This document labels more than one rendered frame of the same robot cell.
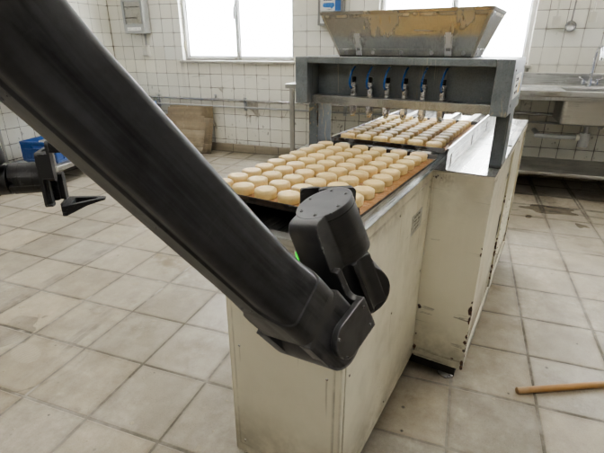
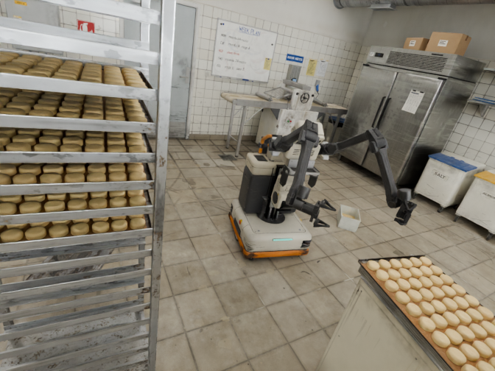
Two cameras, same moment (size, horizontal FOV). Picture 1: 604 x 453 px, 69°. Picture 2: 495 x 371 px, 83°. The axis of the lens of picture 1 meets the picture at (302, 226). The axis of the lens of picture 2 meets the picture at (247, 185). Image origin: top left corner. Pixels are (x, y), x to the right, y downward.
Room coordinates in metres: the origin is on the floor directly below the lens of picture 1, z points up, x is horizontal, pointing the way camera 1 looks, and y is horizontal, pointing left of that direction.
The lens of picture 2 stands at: (0.96, -1.23, 1.66)
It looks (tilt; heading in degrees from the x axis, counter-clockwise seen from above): 26 degrees down; 128
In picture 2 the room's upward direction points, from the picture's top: 11 degrees clockwise
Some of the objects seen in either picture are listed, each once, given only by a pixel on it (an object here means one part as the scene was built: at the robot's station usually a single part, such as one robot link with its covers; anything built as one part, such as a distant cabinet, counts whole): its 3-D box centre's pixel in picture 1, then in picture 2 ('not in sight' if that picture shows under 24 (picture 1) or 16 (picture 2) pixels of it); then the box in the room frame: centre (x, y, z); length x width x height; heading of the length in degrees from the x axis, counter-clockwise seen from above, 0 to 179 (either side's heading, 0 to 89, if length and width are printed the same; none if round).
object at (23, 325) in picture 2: not in sight; (80, 314); (-0.21, -0.92, 0.24); 0.64 x 0.03 x 0.03; 67
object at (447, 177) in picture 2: not in sight; (446, 182); (0.79, 3.80, 0.38); 0.64 x 0.54 x 0.77; 73
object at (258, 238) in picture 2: not in sight; (267, 225); (-0.23, 0.74, 0.16); 0.67 x 0.64 x 0.25; 149
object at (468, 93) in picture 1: (404, 106); not in sight; (1.63, -0.37, 1.01); 0.72 x 0.33 x 0.34; 60
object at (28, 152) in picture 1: (59, 146); not in sight; (4.32, 2.41, 0.29); 0.56 x 0.38 x 0.20; 168
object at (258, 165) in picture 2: not in sight; (274, 182); (-0.30, 0.79, 0.59); 0.55 x 0.34 x 0.83; 59
